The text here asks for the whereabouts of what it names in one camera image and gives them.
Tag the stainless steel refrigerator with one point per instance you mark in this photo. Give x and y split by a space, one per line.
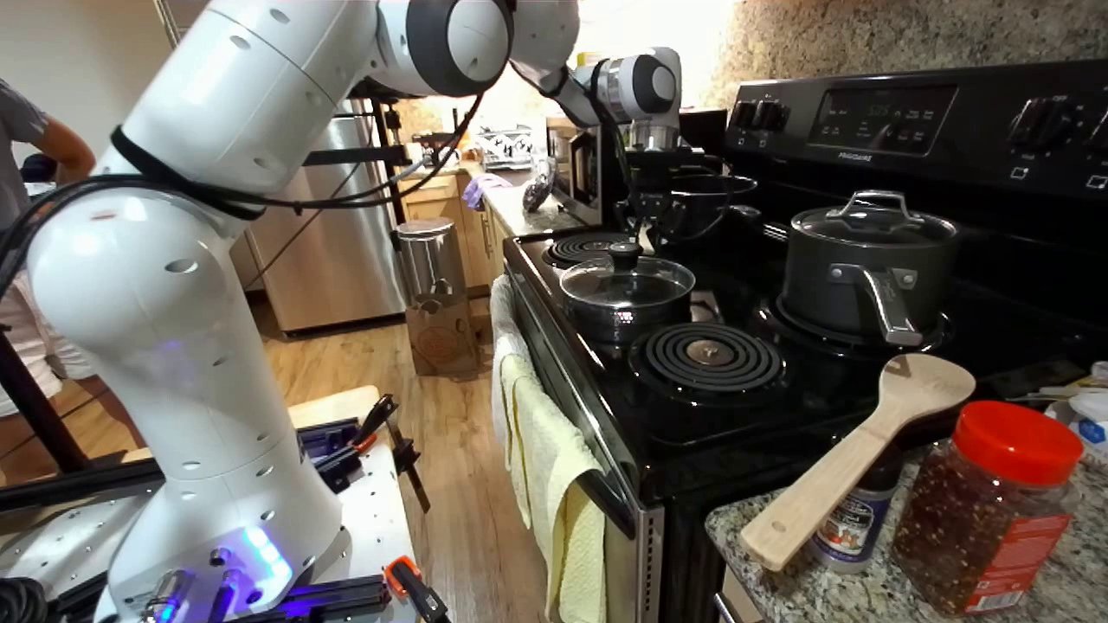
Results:
346 260

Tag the person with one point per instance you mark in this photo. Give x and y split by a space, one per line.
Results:
13 121

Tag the glass lid with black knob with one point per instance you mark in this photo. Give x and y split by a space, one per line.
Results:
625 281

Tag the small spice bottle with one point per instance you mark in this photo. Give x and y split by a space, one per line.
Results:
853 528

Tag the brown paper bag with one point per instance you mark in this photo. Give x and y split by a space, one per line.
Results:
441 342

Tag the white towel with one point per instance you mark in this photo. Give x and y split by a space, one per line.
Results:
504 346

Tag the spice jar with red lid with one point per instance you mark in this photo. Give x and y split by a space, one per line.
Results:
978 519

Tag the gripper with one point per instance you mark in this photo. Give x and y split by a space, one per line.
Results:
658 173

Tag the small black pot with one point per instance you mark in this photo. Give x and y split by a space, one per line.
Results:
623 320

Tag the hand controller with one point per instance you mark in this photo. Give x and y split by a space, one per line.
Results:
39 167

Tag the silver toaster oven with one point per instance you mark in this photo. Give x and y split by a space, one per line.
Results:
582 173

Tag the wooden spoon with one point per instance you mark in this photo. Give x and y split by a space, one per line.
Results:
831 476

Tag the yellow towel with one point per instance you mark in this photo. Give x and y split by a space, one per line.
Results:
554 467

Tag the stove knob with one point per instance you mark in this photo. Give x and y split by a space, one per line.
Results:
774 116
1099 130
744 115
1043 123

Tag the white plastic packet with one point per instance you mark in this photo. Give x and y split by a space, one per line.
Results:
1086 424

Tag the purple cloth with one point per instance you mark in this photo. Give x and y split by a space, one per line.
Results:
481 190

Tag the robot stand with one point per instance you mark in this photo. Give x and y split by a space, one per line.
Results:
374 519

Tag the wooden kitchen cabinets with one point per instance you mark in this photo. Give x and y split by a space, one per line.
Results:
472 234

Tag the oven door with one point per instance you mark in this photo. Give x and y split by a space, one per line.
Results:
623 571

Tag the grey pot lid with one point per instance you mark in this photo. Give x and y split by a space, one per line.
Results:
866 227

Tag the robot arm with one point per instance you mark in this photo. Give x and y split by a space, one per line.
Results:
173 303

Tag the black stove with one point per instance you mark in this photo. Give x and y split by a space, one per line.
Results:
866 407

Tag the stainless steel trash can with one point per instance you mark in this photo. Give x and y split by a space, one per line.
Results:
430 255

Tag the black and orange clamp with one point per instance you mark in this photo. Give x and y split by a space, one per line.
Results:
417 590
381 424

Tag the open black pot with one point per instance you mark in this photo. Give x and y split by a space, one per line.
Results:
701 208

